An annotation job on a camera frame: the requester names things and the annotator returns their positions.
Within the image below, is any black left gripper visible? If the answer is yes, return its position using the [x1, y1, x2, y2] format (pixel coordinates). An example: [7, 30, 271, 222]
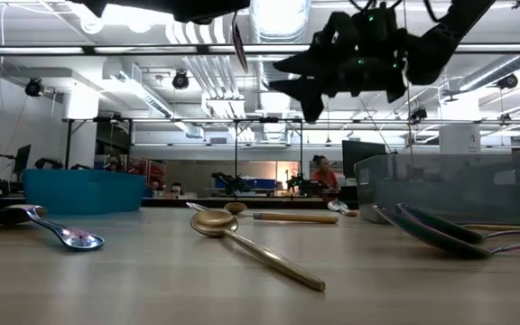
[169, 0, 252, 25]

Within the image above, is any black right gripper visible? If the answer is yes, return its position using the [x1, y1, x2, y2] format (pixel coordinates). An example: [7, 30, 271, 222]
[267, 3, 409, 125]

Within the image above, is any iridescent rainbow spoon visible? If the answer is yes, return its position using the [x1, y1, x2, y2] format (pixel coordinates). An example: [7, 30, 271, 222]
[395, 202, 520, 246]
[0, 203, 106, 252]
[231, 11, 249, 74]
[371, 204, 520, 261]

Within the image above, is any silver spoon wooden handle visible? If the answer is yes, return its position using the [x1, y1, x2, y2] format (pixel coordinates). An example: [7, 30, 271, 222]
[185, 201, 340, 226]
[326, 200, 360, 218]

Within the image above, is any black monitor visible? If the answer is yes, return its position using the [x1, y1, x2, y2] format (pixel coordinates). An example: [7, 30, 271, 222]
[12, 144, 33, 175]
[341, 139, 387, 180]

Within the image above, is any grey plastic bin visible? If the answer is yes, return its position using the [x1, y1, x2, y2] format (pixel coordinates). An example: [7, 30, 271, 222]
[353, 153, 520, 227]

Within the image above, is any blue plastic bin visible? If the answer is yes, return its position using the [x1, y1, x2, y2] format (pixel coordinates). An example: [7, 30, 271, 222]
[22, 168, 147, 216]

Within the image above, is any silver ventilation duct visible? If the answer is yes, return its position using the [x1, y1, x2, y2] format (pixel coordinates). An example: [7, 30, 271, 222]
[248, 0, 311, 114]

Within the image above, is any black background frame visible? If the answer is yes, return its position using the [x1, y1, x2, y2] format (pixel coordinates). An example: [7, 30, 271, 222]
[63, 116, 520, 200]

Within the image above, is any black aluminium table frame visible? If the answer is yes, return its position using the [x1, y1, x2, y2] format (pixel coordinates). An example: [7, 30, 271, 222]
[0, 43, 520, 211]

